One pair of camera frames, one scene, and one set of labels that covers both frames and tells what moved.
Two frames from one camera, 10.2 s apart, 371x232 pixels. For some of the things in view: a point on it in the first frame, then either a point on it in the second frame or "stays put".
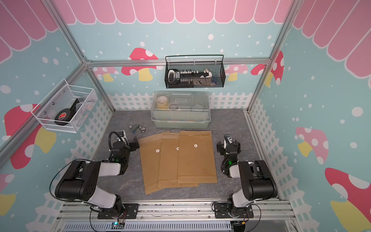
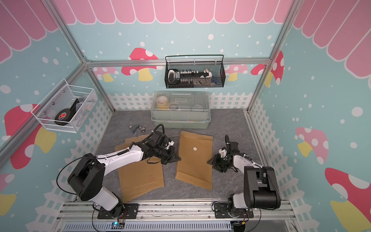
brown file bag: x=168 y=163 -> x=139 y=178
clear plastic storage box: x=180 y=109 stays put
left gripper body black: x=133 y=147 -> x=162 y=152
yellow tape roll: x=162 y=102 stays put
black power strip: x=185 y=79 stays put
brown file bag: x=196 y=162 stays put
